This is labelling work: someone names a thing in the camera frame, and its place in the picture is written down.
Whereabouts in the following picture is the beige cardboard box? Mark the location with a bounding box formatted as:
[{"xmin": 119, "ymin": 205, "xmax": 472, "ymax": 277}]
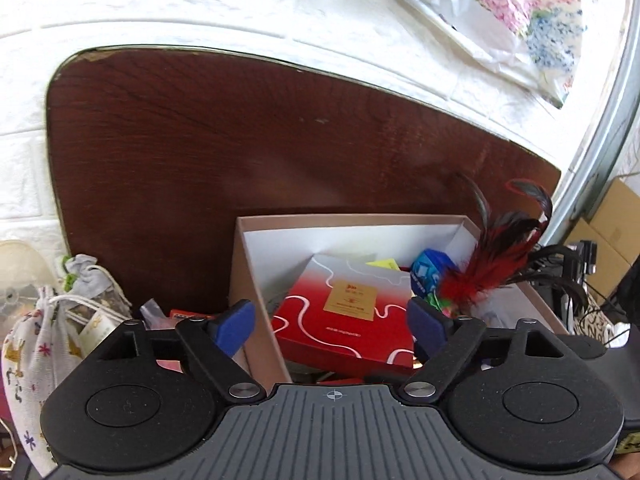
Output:
[{"xmin": 227, "ymin": 214, "xmax": 571, "ymax": 386}]

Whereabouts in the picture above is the black tripod device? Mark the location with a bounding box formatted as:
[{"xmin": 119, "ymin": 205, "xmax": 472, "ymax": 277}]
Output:
[{"xmin": 560, "ymin": 240, "xmax": 601, "ymax": 321}]

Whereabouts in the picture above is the red gift box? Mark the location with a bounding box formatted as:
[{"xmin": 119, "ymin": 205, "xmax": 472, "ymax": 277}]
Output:
[{"xmin": 272, "ymin": 253, "xmax": 418, "ymax": 376}]

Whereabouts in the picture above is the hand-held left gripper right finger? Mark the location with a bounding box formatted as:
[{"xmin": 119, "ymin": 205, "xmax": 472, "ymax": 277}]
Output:
[{"xmin": 397, "ymin": 297, "xmax": 583, "ymax": 405}]

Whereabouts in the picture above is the grey door frame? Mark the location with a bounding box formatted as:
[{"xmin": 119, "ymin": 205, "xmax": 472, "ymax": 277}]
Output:
[{"xmin": 550, "ymin": 0, "xmax": 640, "ymax": 246}]

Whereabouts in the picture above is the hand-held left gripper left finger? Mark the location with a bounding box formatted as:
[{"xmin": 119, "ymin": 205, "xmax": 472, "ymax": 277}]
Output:
[{"xmin": 87, "ymin": 300, "xmax": 266, "ymax": 403}]

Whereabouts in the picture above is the brown cardboard carton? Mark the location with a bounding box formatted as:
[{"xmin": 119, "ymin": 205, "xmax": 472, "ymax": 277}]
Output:
[{"xmin": 565, "ymin": 177, "xmax": 640, "ymax": 301}]

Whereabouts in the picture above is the grey drawstring pouch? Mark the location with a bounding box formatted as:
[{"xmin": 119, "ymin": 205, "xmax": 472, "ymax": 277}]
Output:
[{"xmin": 60, "ymin": 254, "xmax": 133, "ymax": 331}]

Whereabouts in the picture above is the floral plastic bag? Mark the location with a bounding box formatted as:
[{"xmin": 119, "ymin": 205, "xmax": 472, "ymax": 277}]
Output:
[{"xmin": 350, "ymin": 0, "xmax": 588, "ymax": 111}]

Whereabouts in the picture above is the red black feather shuttlecock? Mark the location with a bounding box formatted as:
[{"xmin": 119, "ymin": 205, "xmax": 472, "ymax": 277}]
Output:
[{"xmin": 425, "ymin": 172, "xmax": 591, "ymax": 321}]

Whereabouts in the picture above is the brown wooden board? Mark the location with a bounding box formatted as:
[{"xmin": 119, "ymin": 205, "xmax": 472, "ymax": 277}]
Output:
[{"xmin": 44, "ymin": 46, "xmax": 563, "ymax": 321}]

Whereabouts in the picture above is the blue cube package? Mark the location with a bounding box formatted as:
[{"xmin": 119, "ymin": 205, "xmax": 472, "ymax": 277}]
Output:
[{"xmin": 410, "ymin": 249, "xmax": 453, "ymax": 301}]

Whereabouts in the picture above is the white printed drawstring bag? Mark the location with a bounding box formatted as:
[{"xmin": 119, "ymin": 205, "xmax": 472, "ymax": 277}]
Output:
[{"xmin": 0, "ymin": 285, "xmax": 108, "ymax": 478}]

